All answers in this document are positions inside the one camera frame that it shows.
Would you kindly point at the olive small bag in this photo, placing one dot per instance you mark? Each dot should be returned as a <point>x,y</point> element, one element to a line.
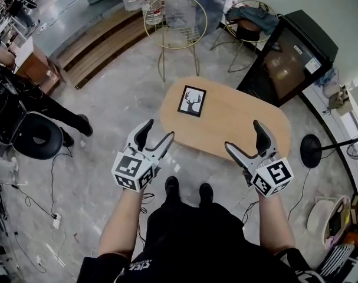
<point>341,100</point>

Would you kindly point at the person's right black shoe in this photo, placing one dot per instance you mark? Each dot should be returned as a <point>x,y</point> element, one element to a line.
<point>206,194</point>

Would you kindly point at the person's left black shoe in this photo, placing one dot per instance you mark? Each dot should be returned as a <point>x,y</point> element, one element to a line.
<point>172,187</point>

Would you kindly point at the black flat box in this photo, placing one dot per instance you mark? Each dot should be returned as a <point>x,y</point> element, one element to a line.
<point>335,221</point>

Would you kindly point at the brown wooden cabinet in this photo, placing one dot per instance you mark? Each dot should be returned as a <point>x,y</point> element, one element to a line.
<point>34,66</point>

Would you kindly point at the person's black shirt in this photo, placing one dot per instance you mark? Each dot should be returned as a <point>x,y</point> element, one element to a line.
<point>190,246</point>

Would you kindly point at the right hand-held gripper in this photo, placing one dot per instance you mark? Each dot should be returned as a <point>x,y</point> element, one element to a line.
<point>273,177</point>

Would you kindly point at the blue denim garment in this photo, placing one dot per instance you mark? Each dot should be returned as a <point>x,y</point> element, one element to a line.
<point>255,15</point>

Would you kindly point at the person's right forearm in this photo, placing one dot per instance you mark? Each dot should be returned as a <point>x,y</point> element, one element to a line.
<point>274,223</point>

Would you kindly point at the light blue cloth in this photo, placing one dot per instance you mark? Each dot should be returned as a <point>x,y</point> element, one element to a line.
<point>325,77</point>

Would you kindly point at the person's black shoe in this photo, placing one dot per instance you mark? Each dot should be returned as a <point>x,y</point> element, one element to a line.
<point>206,194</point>
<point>172,187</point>

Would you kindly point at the white power strip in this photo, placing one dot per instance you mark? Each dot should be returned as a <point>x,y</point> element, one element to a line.
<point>56,220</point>

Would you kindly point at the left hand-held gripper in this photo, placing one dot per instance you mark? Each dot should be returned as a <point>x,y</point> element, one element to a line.
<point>128,169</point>

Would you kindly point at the clear water bottle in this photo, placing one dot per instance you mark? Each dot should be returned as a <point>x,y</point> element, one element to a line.
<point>152,10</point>

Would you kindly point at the black glass-door mini fridge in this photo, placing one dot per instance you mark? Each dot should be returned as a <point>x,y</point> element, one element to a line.
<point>285,63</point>

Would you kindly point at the striped bag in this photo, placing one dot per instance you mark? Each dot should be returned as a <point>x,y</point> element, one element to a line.
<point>338,259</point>

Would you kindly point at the black standing fan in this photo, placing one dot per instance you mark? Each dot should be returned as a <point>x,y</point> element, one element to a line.
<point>311,152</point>

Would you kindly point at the white round laundry basket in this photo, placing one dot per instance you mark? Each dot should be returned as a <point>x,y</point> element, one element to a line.
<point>317,220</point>

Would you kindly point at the black framed deer picture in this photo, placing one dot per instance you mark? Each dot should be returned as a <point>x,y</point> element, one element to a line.
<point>192,102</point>

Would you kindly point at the person's left forearm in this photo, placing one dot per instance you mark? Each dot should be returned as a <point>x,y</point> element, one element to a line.
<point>119,225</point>

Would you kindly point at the wooden coffee table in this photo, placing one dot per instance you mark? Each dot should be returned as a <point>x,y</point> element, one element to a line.
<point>240,122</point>

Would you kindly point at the wooden platform steps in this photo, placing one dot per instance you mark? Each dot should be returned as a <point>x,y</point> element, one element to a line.
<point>102,46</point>

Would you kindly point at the black oval backpack shell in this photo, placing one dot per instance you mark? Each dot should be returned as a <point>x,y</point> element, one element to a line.
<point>25,146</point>

